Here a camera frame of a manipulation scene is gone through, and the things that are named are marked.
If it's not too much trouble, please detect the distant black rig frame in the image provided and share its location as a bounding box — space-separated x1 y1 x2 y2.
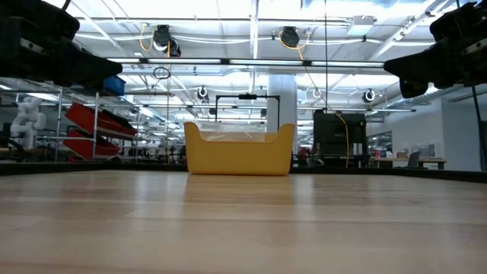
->
215 93 282 132

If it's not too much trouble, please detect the white pillar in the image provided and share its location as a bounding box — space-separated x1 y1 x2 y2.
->
266 74 298 167

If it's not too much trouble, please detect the distant wooden desk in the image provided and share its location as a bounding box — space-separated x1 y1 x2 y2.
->
374 157 447 170

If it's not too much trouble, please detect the thin black vertical cable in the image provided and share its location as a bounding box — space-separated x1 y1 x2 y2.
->
324 0 329 113

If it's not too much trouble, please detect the black ceiling cable reel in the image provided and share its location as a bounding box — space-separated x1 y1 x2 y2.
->
152 24 182 58
280 25 301 49

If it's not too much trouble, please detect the red plastic bin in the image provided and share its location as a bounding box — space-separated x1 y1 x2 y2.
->
64 101 138 137
62 128 122 161

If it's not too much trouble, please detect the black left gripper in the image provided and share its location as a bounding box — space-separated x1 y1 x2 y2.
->
0 0 124 91

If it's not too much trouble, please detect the yellow hanging cable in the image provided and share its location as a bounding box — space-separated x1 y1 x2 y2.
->
279 32 350 167

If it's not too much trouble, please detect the long ceiling light strip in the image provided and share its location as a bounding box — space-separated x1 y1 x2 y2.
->
106 56 386 69

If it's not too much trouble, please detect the black monitor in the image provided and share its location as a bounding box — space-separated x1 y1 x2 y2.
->
313 113 368 157

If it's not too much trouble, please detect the silver ventilation duct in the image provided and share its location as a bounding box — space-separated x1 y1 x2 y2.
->
384 85 482 110

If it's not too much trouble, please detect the yellow plastic basket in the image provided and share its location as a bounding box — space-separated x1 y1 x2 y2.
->
183 121 296 176

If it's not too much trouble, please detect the blue plastic bin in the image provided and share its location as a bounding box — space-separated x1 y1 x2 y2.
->
102 75 126 96

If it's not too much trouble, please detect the metal shelf rack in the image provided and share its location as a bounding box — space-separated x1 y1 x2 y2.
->
37 85 176 164

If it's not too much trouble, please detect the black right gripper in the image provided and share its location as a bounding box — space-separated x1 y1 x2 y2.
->
383 2 487 99

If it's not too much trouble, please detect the clear plastic zip bag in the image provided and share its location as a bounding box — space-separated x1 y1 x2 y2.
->
196 120 268 144

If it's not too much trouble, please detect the thin black diagonal rod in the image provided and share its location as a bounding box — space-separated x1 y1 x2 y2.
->
471 85 487 171

